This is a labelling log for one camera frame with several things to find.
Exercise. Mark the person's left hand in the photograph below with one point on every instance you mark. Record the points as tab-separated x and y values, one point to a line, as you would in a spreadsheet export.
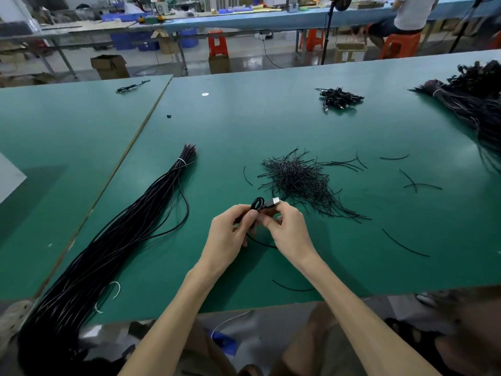
227	242

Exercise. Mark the blue plastic item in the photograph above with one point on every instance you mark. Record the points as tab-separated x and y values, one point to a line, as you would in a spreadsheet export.
225	344

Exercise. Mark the open cardboard box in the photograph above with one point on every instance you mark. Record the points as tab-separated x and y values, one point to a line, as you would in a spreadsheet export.
109	67

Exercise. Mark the person's right forearm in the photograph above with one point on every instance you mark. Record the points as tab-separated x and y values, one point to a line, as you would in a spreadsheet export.
364	321

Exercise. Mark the black fan on stand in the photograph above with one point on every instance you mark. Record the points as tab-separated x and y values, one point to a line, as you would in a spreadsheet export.
341	2

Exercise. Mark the black tripod stand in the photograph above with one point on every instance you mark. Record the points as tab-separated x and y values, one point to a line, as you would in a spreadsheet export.
467	21

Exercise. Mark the orange plastic stool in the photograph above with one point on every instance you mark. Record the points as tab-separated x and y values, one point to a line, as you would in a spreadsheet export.
400	46
314	40

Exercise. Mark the red plastic stool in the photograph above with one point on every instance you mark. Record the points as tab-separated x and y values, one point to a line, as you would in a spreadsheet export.
217	44

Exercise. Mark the person's left forearm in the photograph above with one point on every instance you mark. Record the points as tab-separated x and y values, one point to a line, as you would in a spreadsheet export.
172	325

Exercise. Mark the small cardboard box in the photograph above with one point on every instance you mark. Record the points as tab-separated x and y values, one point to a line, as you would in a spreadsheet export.
219	65

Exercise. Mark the large white box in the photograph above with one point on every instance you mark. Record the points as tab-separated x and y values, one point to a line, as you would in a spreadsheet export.
9	177

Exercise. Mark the person's right leg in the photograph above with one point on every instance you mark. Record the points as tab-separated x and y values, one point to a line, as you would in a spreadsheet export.
474	336

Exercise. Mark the long blue workbench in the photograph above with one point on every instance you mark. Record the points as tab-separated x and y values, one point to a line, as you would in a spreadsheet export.
266	21

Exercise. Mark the person's right hand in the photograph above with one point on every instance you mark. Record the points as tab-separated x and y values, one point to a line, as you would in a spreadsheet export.
290	235

